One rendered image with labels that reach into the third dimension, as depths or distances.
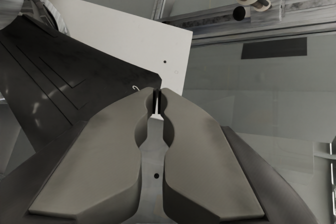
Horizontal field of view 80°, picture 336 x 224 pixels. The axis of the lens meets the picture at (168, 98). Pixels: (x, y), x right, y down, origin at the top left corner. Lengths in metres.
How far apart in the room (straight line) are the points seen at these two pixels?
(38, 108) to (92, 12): 0.39
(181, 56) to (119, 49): 0.16
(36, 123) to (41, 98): 0.03
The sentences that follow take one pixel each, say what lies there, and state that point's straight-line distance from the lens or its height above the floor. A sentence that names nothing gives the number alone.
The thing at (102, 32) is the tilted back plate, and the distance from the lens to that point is 0.57.
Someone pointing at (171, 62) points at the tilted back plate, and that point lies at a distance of 0.54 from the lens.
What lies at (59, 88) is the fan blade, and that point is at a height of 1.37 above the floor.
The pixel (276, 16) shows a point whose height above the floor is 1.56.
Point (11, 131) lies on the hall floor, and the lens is 1.74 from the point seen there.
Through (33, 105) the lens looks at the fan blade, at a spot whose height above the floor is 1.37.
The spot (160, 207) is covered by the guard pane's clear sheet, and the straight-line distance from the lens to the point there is 0.85.
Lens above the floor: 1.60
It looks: 31 degrees down
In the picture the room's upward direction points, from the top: 92 degrees clockwise
